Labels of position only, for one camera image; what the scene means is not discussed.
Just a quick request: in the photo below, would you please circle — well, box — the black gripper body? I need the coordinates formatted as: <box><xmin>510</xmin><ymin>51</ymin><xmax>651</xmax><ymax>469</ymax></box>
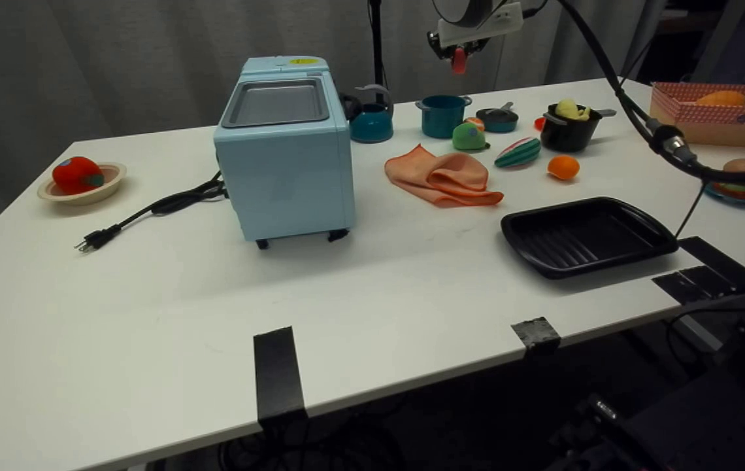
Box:
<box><xmin>430</xmin><ymin>0</ymin><xmax>499</xmax><ymax>25</ymax></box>

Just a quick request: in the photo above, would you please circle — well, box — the black ridged tray plate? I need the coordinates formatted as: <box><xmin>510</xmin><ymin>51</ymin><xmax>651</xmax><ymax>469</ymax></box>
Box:
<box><xmin>499</xmin><ymin>194</ymin><xmax>682</xmax><ymax>283</ymax></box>

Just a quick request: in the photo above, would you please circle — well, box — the pink checkered box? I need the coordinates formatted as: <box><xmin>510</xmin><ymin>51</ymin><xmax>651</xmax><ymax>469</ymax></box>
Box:
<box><xmin>644</xmin><ymin>79</ymin><xmax>745</xmax><ymax>149</ymax></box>

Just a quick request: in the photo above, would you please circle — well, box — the blue small plate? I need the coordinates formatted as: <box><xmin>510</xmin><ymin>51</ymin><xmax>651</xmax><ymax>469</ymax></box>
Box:
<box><xmin>702</xmin><ymin>181</ymin><xmax>745</xmax><ymax>211</ymax></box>

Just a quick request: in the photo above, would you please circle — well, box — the teal toy pot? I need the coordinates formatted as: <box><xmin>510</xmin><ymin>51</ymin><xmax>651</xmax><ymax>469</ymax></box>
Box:
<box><xmin>412</xmin><ymin>92</ymin><xmax>476</xmax><ymax>141</ymax></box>

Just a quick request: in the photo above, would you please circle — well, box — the dark teal toy pan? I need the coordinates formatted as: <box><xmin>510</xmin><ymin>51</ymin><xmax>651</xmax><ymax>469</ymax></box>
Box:
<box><xmin>472</xmin><ymin>98</ymin><xmax>520</xmax><ymax>136</ymax></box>

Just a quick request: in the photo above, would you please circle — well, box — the green pear plush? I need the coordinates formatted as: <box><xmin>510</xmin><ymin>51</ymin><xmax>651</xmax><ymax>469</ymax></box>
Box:
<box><xmin>448</xmin><ymin>117</ymin><xmax>490</xmax><ymax>155</ymax></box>

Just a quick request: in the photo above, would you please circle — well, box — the teal toy kettle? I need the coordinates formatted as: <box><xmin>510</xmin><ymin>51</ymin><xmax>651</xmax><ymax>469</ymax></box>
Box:
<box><xmin>340</xmin><ymin>80</ymin><xmax>396</xmax><ymax>145</ymax></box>

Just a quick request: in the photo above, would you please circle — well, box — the yellow plush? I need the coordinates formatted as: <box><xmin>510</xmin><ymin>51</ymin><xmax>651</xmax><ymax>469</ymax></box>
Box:
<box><xmin>552</xmin><ymin>96</ymin><xmax>593</xmax><ymax>122</ymax></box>

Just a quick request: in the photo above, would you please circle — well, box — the striped watermelon slice plush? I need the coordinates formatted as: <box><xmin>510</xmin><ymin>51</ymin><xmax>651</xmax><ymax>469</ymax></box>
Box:
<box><xmin>490</xmin><ymin>136</ymin><xmax>542</xmax><ymax>170</ymax></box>

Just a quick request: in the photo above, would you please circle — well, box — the black toy pot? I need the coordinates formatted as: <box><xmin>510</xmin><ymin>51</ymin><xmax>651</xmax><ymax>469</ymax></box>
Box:
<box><xmin>533</xmin><ymin>98</ymin><xmax>618</xmax><ymax>156</ymax></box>

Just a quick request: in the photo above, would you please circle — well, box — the orange folded cloth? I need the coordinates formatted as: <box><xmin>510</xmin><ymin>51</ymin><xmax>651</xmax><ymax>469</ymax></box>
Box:
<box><xmin>380</xmin><ymin>141</ymin><xmax>506</xmax><ymax>208</ymax></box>

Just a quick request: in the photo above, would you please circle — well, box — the orange ball fruit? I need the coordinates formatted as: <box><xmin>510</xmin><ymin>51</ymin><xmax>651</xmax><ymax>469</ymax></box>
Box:
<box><xmin>546</xmin><ymin>155</ymin><xmax>582</xmax><ymax>182</ymax></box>

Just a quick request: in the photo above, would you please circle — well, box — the light blue toaster oven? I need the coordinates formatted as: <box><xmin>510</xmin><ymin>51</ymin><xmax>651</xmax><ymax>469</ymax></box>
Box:
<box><xmin>211</xmin><ymin>54</ymin><xmax>357</xmax><ymax>250</ymax></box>

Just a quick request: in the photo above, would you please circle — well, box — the orange plush vegetable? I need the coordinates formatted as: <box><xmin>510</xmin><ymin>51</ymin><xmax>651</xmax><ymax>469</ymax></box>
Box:
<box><xmin>693</xmin><ymin>89</ymin><xmax>745</xmax><ymax>111</ymax></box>

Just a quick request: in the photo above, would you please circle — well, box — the small black tape piece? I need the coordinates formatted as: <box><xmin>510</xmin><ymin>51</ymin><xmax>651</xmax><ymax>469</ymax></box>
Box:
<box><xmin>510</xmin><ymin>313</ymin><xmax>562</xmax><ymax>353</ymax></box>

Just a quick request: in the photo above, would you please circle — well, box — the wide black tape patch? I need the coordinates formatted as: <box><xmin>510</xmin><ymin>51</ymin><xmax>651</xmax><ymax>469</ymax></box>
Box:
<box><xmin>651</xmin><ymin>233</ymin><xmax>745</xmax><ymax>308</ymax></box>

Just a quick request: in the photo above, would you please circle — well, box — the beige shallow bowl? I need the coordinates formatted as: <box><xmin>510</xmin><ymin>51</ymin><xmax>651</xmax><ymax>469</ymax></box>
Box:
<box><xmin>37</xmin><ymin>161</ymin><xmax>124</xmax><ymax>208</ymax></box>

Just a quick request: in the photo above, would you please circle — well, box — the long black tape strip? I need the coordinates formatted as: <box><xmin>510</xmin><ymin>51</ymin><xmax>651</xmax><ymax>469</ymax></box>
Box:
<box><xmin>250</xmin><ymin>323</ymin><xmax>310</xmax><ymax>425</ymax></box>

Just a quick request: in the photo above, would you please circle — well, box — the red pepper plush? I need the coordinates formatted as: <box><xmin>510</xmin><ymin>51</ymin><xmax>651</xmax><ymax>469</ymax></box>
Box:
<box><xmin>50</xmin><ymin>155</ymin><xmax>107</xmax><ymax>196</ymax></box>

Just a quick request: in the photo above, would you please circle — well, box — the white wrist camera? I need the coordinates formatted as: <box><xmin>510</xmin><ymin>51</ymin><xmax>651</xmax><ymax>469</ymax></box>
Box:
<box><xmin>437</xmin><ymin>3</ymin><xmax>528</xmax><ymax>46</ymax></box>

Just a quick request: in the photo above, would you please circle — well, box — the black camera tripod stand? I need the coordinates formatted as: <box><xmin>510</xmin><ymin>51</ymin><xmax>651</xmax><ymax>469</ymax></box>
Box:
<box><xmin>362</xmin><ymin>0</ymin><xmax>390</xmax><ymax>85</ymax></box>

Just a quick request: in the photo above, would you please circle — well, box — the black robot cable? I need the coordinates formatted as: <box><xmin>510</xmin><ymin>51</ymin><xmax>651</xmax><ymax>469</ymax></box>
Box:
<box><xmin>557</xmin><ymin>0</ymin><xmax>745</xmax><ymax>242</ymax></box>

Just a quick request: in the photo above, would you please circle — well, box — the black power cord with plug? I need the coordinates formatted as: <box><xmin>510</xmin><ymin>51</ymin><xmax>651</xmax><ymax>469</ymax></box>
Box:
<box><xmin>75</xmin><ymin>170</ymin><xmax>229</xmax><ymax>257</ymax></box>

